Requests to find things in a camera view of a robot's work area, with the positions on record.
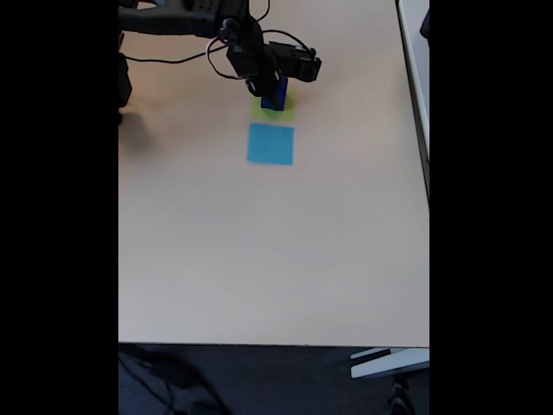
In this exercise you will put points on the light blue paper square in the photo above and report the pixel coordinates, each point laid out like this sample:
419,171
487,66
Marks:
270,144

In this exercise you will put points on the large blue cube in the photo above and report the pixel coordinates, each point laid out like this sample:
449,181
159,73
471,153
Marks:
278,101

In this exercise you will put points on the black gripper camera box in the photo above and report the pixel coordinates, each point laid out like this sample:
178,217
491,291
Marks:
298,62

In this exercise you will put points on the white table foot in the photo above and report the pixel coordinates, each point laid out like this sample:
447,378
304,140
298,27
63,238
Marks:
389,363

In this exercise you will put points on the white neighbouring table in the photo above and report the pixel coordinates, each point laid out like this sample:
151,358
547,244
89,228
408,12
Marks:
415,86

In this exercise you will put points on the dark blue object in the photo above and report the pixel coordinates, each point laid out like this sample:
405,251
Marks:
425,23

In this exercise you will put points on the green paper square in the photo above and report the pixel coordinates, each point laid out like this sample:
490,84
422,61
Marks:
289,113

